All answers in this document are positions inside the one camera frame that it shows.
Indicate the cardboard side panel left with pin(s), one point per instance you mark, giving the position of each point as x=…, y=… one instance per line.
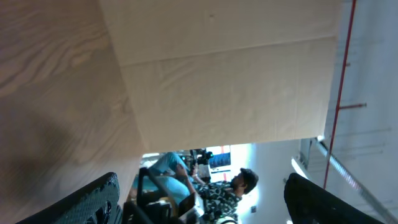
x=212, y=73

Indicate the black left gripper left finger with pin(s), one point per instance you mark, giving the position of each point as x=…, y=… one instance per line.
x=96, y=202

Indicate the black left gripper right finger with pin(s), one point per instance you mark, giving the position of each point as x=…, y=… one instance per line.
x=308, y=203

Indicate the person in patterned shirt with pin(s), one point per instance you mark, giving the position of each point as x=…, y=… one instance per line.
x=221, y=199

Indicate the red ceiling pipe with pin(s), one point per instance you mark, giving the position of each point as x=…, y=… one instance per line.
x=338, y=106

